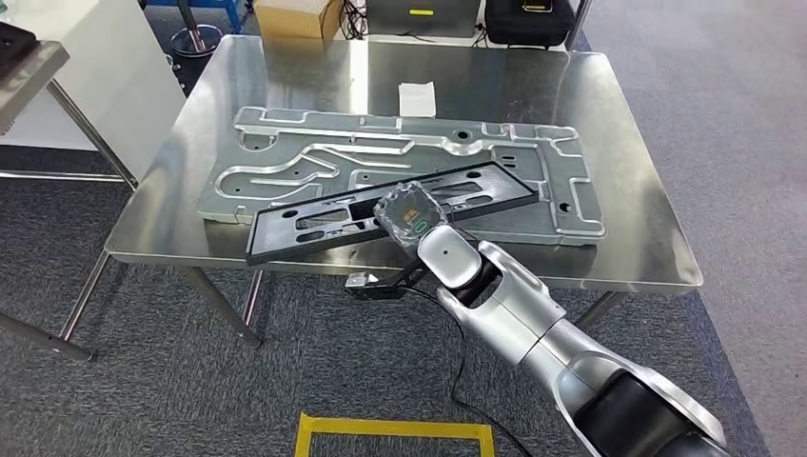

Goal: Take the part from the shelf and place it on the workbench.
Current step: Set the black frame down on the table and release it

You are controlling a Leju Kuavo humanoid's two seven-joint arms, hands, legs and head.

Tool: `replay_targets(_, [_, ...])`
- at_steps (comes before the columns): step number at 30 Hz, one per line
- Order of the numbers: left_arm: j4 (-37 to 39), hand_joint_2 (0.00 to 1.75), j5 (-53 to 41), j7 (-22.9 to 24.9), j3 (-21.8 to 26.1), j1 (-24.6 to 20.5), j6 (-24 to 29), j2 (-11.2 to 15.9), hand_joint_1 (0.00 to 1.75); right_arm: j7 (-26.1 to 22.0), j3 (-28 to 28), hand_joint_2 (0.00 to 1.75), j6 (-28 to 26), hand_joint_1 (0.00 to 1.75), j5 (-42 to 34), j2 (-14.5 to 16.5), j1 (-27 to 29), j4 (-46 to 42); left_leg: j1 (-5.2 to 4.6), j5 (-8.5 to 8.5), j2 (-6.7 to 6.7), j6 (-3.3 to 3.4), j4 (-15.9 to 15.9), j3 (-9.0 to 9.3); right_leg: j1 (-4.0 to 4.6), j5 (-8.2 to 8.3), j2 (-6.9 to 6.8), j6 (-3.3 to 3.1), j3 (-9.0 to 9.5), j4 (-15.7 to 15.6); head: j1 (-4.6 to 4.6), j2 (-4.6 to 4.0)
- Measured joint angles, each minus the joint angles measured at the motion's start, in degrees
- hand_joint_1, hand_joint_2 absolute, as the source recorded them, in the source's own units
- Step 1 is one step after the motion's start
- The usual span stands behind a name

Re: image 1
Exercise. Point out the grey machined metal plate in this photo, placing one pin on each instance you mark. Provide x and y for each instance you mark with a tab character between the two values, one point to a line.
542	208

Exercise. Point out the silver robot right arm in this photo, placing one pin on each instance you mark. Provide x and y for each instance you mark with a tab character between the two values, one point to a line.
523	315

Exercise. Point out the black case yellow label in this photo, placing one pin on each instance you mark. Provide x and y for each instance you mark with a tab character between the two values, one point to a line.
529	25

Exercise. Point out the dark grey case yellow label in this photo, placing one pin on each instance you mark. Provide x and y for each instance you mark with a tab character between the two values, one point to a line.
422	22

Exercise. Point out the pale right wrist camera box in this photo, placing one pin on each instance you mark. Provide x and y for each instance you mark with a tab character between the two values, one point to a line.
372	287

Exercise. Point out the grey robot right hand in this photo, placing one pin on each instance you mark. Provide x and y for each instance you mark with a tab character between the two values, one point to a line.
410	214

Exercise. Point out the white paper sheet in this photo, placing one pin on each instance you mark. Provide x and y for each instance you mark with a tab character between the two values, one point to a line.
417	99

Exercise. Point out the black plastic plate part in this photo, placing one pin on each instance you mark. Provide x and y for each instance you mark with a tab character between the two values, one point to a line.
265	236

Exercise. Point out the stainless steel table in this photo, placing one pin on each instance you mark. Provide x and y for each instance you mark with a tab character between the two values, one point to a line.
31	88

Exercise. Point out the brown cardboard box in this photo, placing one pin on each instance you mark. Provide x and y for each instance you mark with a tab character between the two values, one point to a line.
296	19

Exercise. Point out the stainless steel workbench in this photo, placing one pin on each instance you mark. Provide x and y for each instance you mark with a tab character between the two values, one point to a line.
284	69

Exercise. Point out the white cabinet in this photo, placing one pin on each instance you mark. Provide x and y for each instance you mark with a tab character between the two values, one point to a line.
113	75

